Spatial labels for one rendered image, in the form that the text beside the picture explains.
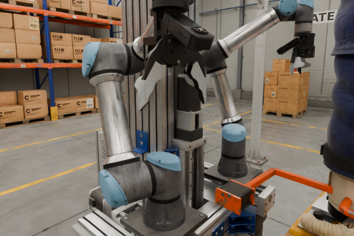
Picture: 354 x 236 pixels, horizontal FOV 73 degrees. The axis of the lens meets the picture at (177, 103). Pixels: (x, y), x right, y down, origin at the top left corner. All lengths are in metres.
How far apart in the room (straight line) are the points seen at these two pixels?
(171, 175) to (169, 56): 0.47
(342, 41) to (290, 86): 7.06
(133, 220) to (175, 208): 0.16
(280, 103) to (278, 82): 0.65
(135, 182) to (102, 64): 0.38
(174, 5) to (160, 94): 0.56
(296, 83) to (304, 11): 6.54
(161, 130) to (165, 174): 0.25
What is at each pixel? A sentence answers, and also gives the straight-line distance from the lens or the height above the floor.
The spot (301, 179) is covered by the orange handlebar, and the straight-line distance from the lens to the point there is 0.96.
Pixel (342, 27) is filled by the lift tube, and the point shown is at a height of 1.67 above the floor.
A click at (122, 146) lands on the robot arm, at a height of 1.32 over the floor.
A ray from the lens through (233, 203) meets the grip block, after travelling 0.76.
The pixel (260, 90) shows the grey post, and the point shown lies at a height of 1.17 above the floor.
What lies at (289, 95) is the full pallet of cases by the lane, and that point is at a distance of 7.89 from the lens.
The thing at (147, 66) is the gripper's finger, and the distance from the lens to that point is 0.43.
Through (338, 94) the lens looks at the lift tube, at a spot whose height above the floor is 1.49.
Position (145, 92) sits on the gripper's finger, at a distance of 0.43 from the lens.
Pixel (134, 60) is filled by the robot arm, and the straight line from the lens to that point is 0.86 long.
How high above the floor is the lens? 1.57
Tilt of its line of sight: 9 degrees down
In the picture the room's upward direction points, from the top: straight up
